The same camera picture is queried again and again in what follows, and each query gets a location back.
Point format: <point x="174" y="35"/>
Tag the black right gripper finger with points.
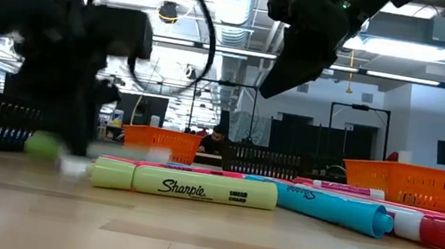
<point x="295" y="69"/>

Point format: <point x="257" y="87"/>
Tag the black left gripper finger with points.
<point x="71" y="116"/>

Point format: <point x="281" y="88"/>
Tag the green white Expo marker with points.
<point x="43" y="145"/>

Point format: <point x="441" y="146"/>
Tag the orange plastic basket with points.
<point x="406" y="183"/>
<point x="161" y="142"/>

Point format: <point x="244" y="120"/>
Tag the pink Sharpie highlighter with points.
<point x="420" y="208"/>
<point x="181" y="167"/>

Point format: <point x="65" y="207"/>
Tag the pink marker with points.
<point x="348" y="189"/>

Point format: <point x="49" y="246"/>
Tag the blue Sharpie highlighter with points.
<point x="324" y="206"/>

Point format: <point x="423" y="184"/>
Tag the yellow-green Sharpie highlighter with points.
<point x="205" y="187"/>

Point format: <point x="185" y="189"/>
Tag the white bottle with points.
<point x="117" y="119"/>

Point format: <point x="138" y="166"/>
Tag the black computer monitor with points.
<point x="142" y="109"/>

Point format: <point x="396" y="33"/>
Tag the black partition panel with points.
<point x="333" y="140"/>

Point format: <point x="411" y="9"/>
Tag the white cup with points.
<point x="155" y="121"/>

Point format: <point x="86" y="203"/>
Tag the bright ceiling light panel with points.
<point x="403" y="49"/>

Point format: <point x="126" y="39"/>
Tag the long ceiling light strip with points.
<point x="403" y="78"/>

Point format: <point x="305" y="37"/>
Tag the person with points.
<point x="393" y="156"/>
<point x="213" y="141"/>

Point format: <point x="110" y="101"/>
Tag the black ceiling dome device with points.
<point x="168" y="12"/>

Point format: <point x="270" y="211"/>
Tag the white roll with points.
<point x="404" y="156"/>

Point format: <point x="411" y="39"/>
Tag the white wall vent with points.
<point x="302" y="88"/>
<point x="366" y="97"/>

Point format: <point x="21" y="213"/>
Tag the black frame stand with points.
<point x="360" y="106"/>
<point x="228" y="83"/>

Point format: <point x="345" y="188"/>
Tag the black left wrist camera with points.
<point x="122" y="32"/>

